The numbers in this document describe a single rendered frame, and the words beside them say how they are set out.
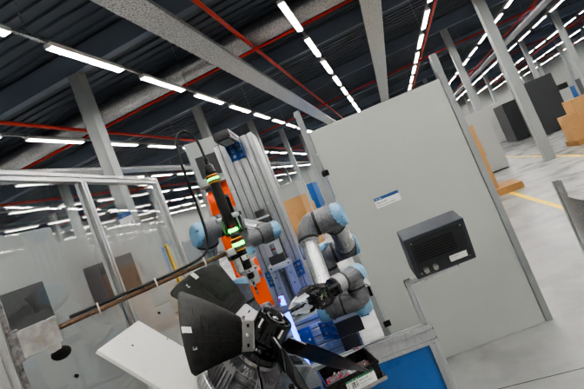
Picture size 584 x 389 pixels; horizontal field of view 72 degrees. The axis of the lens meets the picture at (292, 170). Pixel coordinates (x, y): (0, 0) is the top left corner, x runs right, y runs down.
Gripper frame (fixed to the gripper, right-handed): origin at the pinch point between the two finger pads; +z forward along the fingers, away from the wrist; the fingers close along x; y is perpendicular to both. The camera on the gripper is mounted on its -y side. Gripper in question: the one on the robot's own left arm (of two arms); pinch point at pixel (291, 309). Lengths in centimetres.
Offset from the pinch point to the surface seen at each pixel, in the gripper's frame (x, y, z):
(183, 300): -25, 19, 40
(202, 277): -23.0, -10.0, 24.1
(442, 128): -39, -61, -206
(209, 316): -18.2, 19.6, 35.1
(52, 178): -78, -64, 54
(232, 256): -27.8, 2.9, 16.0
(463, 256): 8, 26, -70
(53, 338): -28, 2, 71
